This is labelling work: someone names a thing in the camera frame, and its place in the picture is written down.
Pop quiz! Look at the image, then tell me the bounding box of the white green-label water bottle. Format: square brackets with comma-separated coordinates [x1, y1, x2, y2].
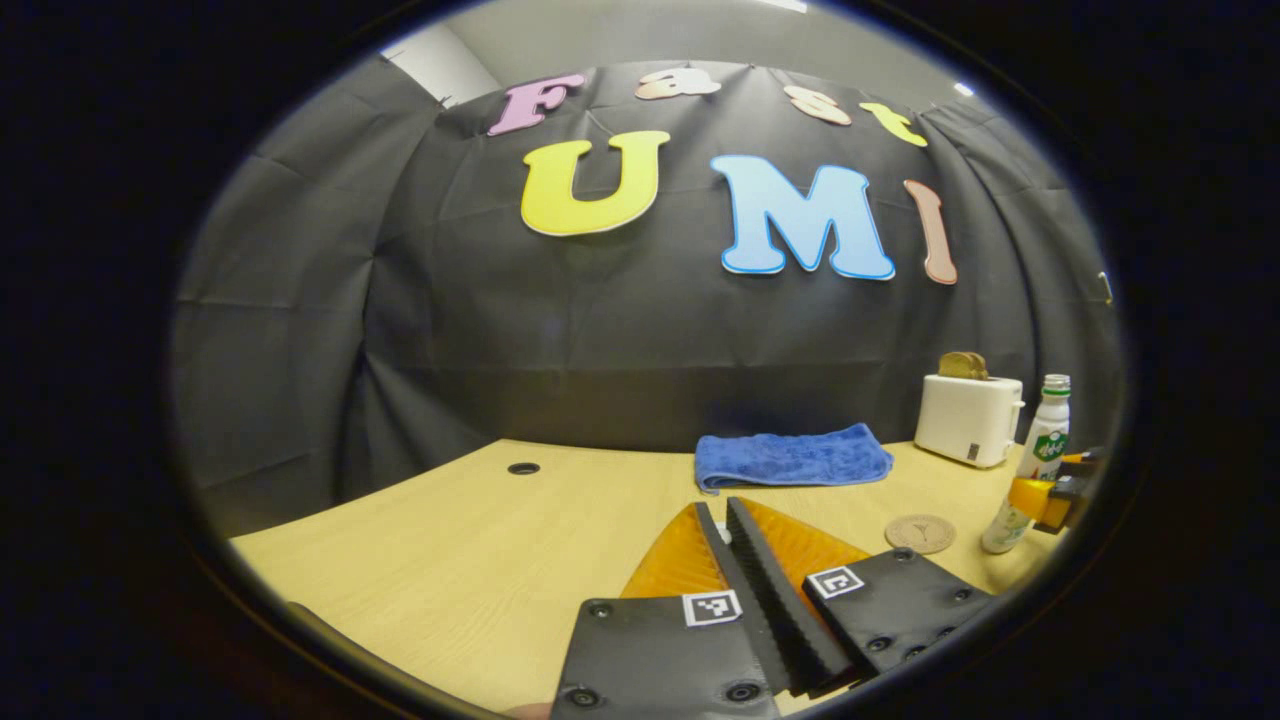
[981, 374, 1072, 555]

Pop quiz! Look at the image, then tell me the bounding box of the black backdrop cloth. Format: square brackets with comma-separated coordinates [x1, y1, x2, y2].
[170, 60, 1126, 541]

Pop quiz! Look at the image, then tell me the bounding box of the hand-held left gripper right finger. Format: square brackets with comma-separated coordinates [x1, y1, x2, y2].
[725, 497, 996, 699]

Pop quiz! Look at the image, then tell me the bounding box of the white toaster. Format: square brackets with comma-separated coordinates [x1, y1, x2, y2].
[914, 374, 1027, 469]

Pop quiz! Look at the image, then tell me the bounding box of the round brown coaster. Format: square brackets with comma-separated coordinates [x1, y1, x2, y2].
[885, 514, 956, 555]

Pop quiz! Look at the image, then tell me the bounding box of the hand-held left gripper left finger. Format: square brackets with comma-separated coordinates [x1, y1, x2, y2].
[550, 502, 791, 720]

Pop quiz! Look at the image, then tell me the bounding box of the blue towel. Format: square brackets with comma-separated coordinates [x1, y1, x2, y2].
[694, 423, 895, 496]

